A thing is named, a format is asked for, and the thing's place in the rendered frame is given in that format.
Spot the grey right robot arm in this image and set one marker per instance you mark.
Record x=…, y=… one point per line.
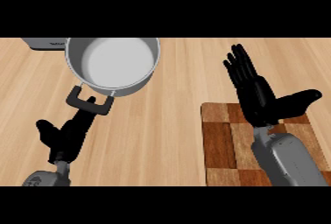
x=286, y=160

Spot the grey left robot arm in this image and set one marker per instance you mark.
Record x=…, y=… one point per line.
x=48, y=176

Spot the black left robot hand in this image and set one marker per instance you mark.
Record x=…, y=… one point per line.
x=68, y=132

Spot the checkered wooden cutting board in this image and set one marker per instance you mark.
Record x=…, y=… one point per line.
x=226, y=145

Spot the grey metal pot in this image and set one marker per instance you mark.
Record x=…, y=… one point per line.
x=112, y=65

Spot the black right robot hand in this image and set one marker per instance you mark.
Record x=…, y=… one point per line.
x=254, y=96

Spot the grey appliance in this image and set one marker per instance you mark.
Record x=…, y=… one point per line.
x=46, y=43

